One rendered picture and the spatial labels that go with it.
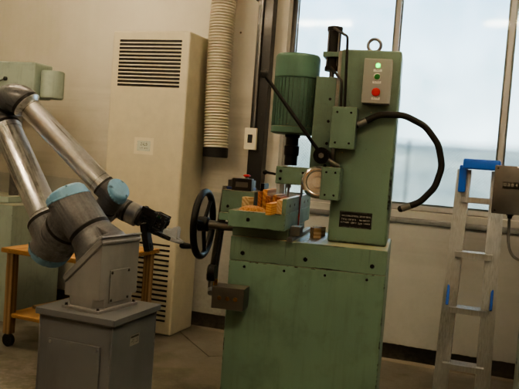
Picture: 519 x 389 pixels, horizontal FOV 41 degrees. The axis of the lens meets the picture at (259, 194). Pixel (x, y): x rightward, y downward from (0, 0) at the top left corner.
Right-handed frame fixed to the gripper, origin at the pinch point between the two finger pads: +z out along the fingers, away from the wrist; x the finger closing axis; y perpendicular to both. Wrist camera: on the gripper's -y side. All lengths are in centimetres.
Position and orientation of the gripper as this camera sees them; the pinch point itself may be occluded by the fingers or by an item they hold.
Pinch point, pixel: (180, 242)
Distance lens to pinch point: 275.1
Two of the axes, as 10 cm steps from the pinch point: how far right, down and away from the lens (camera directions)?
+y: 4.0, -9.1, -1.2
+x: 2.2, -0.4, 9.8
